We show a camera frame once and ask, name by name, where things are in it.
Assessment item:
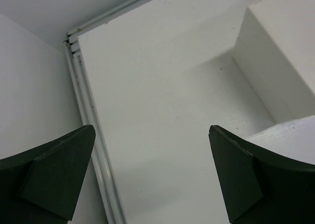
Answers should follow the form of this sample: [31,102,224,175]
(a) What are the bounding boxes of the white drawer cabinet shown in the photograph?
[233,0,315,123]

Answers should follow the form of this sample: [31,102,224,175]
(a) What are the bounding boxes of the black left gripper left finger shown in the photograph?
[0,125,95,224]

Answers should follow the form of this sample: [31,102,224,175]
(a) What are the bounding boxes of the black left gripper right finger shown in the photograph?
[209,125,315,224]

